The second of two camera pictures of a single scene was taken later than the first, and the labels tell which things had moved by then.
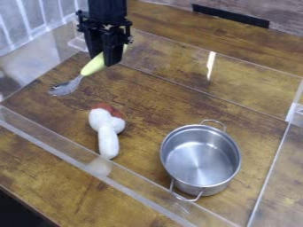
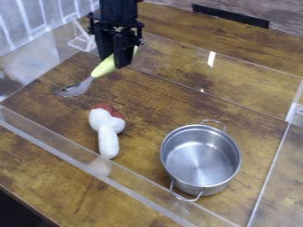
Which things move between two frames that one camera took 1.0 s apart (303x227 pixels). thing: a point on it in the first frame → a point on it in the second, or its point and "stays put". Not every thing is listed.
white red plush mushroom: x=109 y=122 stays put
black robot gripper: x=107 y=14 → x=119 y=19
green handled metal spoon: x=95 y=65 → x=104 y=66
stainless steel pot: x=201 y=159 stays put
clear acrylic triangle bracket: x=77 y=43 stays put
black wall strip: x=231 y=15 stays put
